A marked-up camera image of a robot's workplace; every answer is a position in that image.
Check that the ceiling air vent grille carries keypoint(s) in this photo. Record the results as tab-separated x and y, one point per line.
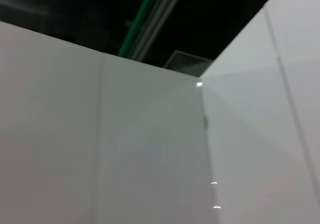
185	61

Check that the green ceiling pipe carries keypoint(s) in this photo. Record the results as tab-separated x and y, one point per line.
136	21

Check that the grey ceiling conduit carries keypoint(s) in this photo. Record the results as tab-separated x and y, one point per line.
160	16

